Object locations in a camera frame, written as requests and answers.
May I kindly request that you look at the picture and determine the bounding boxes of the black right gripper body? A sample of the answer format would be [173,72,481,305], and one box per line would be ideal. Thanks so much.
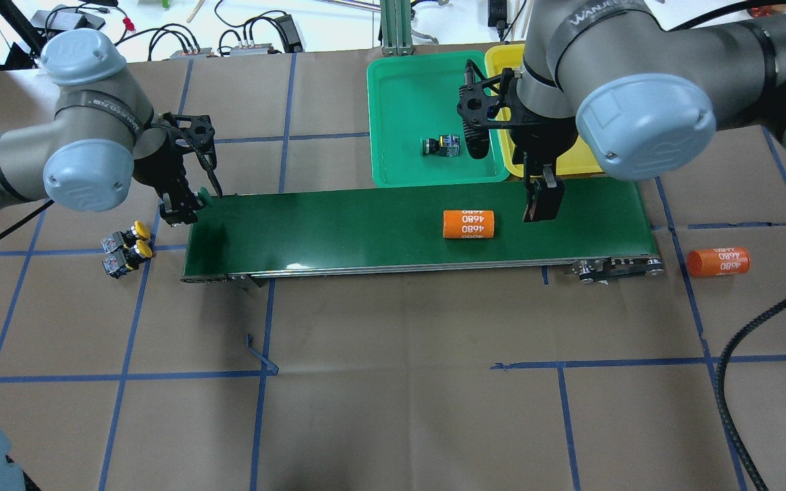
[456,60,577,177]

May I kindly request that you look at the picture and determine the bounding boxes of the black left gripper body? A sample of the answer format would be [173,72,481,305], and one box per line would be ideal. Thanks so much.
[133,113,222,205]

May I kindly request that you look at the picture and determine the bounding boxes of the yellow push button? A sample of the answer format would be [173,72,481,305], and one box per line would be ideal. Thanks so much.
[100,220,152,254]
[102,240,155,279]

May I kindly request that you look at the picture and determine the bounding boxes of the green push button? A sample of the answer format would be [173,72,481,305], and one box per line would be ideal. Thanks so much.
[196,187,219,209]
[420,134,461,158]

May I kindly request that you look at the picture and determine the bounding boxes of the orange cylinder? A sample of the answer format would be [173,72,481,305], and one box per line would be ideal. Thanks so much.
[685,248,751,278]
[442,209,495,239]

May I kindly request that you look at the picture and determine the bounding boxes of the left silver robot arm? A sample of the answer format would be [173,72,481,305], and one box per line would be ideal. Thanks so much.
[0,29,222,226]

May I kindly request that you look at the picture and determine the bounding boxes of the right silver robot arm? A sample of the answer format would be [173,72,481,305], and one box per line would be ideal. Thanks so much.
[456,1,786,222]

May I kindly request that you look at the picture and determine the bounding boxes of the yellow plastic tray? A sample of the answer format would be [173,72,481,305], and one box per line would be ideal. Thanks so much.
[484,44,605,179]

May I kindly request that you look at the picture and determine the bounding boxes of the green conveyor belt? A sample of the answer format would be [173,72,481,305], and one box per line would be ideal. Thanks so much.
[181,177,665,285]

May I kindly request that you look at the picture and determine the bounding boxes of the green plastic tray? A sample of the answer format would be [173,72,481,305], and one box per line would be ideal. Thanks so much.
[367,50,510,188]

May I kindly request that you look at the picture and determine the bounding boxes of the black power adapter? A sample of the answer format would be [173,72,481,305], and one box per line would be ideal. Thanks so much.
[30,4,106,40]

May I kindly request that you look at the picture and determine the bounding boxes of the aluminium frame post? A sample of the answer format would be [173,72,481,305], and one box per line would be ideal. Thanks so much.
[380,0,414,57]

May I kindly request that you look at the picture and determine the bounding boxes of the black braided cable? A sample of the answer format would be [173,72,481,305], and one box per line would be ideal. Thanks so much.
[715,269,786,491]

